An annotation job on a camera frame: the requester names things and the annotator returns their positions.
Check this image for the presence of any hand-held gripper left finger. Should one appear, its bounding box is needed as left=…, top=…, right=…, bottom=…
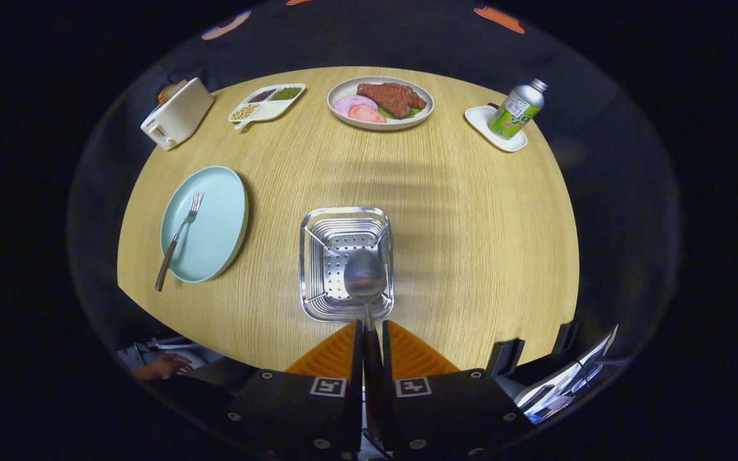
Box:
left=223, top=320, right=365, bottom=461

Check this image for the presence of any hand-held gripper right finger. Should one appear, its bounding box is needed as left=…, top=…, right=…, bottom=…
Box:
left=382, top=320, right=536, bottom=461

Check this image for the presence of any steel spoon with brown handle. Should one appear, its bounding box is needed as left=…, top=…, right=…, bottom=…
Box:
left=343, top=248, right=388, bottom=446

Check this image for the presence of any steel fork with brown handle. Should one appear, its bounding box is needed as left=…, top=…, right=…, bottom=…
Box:
left=155, top=191, right=204, bottom=292

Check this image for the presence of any light blue round plate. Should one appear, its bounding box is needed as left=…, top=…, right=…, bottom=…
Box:
left=160, top=166, right=249, bottom=284

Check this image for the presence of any white square coaster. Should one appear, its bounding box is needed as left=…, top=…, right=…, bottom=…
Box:
left=464, top=104, right=529, bottom=153

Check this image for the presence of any white divided dish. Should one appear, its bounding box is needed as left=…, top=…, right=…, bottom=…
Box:
left=228, top=83, right=307, bottom=132

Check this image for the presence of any green lettuce leaf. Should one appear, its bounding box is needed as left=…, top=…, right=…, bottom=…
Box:
left=379, top=106, right=422, bottom=122

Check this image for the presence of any salmon pink ham slice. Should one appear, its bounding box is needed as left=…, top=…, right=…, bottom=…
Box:
left=348, top=104, right=387, bottom=124

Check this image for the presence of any green labelled metal bottle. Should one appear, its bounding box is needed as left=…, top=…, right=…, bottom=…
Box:
left=488, top=78, right=548, bottom=140

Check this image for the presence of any pale pink ham slice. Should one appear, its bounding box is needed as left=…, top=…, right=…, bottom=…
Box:
left=333, top=95, right=379, bottom=117

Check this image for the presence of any white toaster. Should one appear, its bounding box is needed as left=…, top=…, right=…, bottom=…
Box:
left=140, top=77, right=215, bottom=151

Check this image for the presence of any brown steak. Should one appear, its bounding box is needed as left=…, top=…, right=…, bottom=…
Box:
left=357, top=82, right=427, bottom=120

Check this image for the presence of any beige round dinner plate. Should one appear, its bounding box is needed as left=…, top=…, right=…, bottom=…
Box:
left=327, top=76, right=435, bottom=132

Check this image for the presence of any brown toast slice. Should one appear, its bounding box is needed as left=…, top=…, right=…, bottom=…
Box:
left=158, top=79, right=188, bottom=104

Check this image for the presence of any steel wire basket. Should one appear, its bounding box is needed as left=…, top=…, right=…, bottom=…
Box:
left=300, top=207, right=395, bottom=322

